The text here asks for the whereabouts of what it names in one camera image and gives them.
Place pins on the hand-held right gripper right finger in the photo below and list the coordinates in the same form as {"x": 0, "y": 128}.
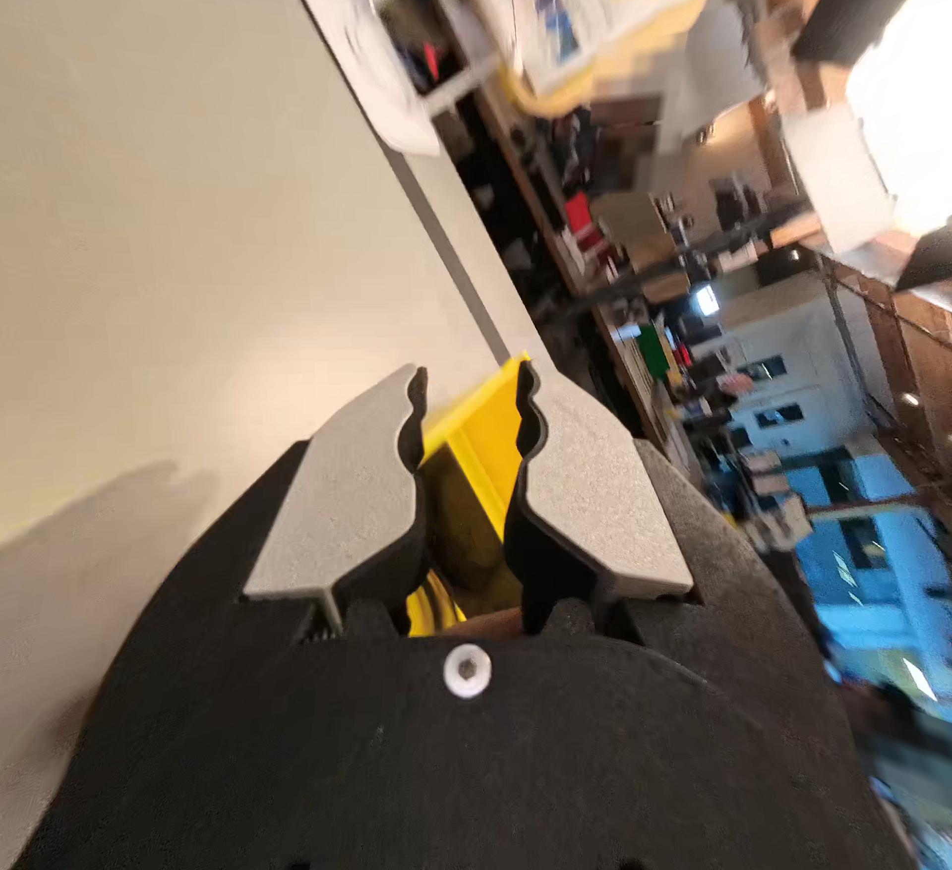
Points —
{"x": 602, "y": 505}

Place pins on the green plastic bin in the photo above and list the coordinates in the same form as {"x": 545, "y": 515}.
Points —
{"x": 653, "y": 353}

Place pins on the white document stand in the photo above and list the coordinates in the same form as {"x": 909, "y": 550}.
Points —
{"x": 357, "y": 30}

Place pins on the yellow plastic bin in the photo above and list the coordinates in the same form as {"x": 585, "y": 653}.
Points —
{"x": 476, "y": 439}

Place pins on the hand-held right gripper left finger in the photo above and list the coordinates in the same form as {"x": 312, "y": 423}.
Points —
{"x": 342, "y": 498}

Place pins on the red plastic bin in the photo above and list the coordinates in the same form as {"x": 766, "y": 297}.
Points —
{"x": 584, "y": 219}

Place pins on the studio light panel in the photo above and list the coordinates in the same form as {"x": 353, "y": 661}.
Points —
{"x": 915, "y": 104}

